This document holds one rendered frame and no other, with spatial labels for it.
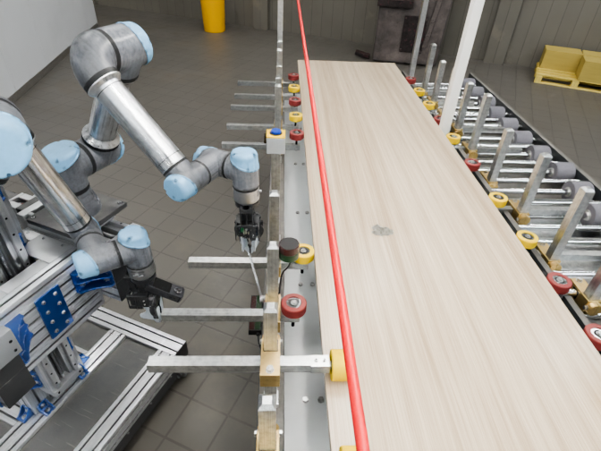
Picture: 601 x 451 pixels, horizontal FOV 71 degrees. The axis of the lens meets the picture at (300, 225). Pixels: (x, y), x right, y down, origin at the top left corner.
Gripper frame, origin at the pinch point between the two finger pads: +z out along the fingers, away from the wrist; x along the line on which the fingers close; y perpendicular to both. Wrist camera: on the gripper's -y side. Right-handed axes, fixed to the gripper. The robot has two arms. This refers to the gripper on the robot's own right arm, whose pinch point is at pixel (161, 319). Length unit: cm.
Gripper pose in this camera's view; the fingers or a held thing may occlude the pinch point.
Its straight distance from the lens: 144.5
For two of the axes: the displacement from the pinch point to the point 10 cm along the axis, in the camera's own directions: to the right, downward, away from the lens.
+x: 0.3, 6.0, -8.0
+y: -10.0, -0.1, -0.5
